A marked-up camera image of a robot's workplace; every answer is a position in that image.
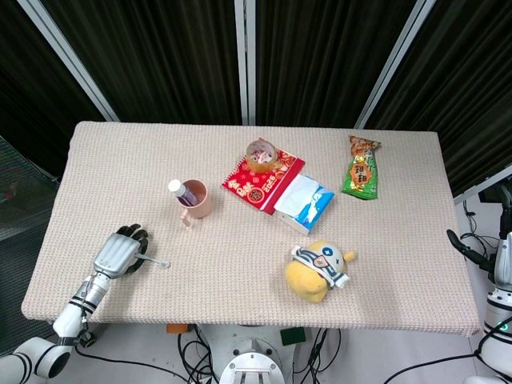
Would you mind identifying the red spiral calendar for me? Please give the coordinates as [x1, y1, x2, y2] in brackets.
[222, 138, 306, 216]

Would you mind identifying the purple toothpaste tube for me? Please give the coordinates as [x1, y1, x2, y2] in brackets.
[167, 178, 198, 206]

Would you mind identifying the black floor cable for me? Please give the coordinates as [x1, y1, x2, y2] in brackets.
[74, 346, 181, 384]
[383, 350, 481, 384]

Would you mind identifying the silver aluminium frame post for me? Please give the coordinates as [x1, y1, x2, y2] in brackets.
[18, 0, 121, 122]
[354, 0, 437, 130]
[234, 0, 257, 126]

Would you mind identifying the blue white tissue pack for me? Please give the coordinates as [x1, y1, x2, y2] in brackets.
[274, 174, 336, 236]

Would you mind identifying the black mesh panel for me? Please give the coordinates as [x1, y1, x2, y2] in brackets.
[0, 135, 61, 357]

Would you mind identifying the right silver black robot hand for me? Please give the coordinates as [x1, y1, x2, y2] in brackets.
[446, 183, 512, 291]

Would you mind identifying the beige waffle tablecloth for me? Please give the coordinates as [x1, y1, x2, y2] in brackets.
[20, 121, 481, 336]

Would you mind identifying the clear packing tape roll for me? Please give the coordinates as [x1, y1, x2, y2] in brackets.
[245, 139, 278, 174]

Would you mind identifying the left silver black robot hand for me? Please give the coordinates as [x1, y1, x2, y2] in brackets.
[92, 223, 152, 280]

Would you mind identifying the green orange snack bag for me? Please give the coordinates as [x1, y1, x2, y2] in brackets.
[341, 134, 382, 201]

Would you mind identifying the yellow plush toy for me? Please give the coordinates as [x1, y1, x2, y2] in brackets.
[284, 238, 356, 304]

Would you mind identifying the green block under table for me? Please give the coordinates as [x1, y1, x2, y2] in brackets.
[279, 326, 307, 346]

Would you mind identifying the pink plastic cup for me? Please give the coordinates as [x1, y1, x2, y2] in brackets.
[175, 178, 212, 229]

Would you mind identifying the grey toothbrush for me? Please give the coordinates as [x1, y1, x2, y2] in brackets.
[134, 251, 171, 269]

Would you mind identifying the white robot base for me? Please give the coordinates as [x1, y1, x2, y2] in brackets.
[195, 323, 317, 384]

